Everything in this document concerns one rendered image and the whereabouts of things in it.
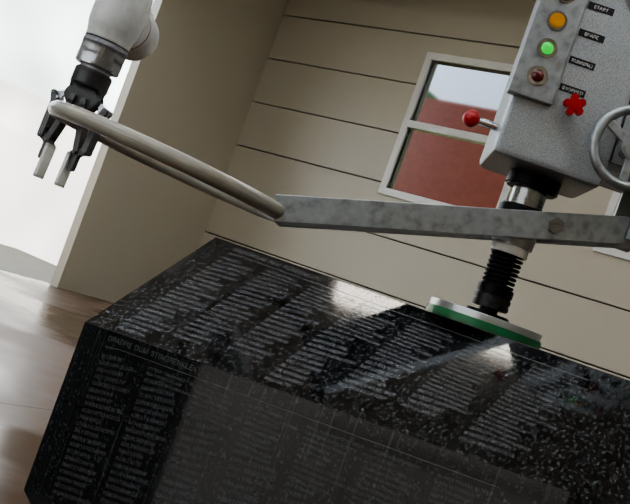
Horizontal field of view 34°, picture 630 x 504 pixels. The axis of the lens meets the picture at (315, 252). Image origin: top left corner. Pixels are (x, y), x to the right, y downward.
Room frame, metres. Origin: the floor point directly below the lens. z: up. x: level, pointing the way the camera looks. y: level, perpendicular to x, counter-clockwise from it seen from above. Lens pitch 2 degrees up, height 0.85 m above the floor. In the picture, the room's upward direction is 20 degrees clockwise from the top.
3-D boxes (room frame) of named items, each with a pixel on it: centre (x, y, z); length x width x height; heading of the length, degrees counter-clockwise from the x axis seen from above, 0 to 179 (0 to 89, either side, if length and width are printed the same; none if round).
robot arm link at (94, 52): (1.98, 0.52, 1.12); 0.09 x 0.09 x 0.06
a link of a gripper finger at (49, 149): (1.99, 0.56, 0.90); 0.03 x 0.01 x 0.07; 162
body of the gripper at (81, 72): (1.98, 0.53, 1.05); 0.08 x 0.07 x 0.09; 72
